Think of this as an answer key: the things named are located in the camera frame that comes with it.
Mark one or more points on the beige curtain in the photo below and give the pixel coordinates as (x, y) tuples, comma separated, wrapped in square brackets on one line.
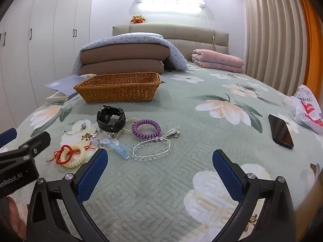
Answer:
[(272, 30)]

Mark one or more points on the silver hair clip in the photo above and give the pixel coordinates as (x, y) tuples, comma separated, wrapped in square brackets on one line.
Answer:
[(171, 132)]

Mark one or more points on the person's left hand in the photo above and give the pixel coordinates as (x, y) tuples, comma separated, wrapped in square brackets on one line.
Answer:
[(15, 216)]

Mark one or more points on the black smartphone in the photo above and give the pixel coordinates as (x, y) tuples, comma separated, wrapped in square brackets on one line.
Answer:
[(280, 131)]

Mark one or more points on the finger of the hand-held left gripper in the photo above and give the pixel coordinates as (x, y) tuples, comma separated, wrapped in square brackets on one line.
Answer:
[(7, 137), (32, 145)]

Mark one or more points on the small gold charm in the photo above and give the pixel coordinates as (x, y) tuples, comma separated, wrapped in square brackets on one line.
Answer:
[(87, 136)]

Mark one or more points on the folded blue floral brown quilt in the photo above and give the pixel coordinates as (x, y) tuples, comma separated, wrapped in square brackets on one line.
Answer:
[(121, 55)]

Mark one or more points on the white book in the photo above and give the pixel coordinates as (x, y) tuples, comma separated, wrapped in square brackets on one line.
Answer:
[(56, 96)]

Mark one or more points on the black wristwatch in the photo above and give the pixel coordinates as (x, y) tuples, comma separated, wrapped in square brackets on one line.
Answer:
[(111, 124)]

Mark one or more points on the brown wicker basket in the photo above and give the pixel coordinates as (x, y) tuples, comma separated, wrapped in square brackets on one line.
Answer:
[(116, 90)]

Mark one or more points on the white plastic bag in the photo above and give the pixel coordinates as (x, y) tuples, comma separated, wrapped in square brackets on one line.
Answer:
[(305, 111)]

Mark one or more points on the bright wall light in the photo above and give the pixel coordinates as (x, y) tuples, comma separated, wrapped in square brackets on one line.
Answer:
[(166, 2)]

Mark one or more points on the white wardrobe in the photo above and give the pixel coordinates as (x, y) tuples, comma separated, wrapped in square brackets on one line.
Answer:
[(50, 30)]

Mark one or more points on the lavender notebook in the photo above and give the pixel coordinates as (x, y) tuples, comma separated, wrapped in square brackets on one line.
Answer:
[(63, 85)]

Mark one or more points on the orange plush toy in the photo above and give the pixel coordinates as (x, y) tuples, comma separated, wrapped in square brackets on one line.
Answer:
[(138, 19)]

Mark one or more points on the folded pink blanket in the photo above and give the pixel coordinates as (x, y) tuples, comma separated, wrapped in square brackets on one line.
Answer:
[(217, 60)]

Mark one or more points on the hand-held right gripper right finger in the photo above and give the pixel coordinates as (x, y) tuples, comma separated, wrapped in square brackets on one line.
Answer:
[(227, 175)]

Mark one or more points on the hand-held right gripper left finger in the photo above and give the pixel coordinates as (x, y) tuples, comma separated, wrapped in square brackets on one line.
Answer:
[(92, 175)]

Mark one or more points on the orange curtain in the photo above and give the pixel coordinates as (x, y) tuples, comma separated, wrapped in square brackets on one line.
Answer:
[(313, 42)]

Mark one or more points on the cream plush toy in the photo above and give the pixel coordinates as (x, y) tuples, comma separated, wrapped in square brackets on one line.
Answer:
[(88, 75)]

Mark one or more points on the light blue hair clip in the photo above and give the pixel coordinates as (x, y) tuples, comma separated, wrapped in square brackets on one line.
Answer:
[(118, 150)]

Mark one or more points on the beige padded headboard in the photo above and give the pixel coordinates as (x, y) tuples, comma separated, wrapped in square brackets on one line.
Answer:
[(191, 34)]

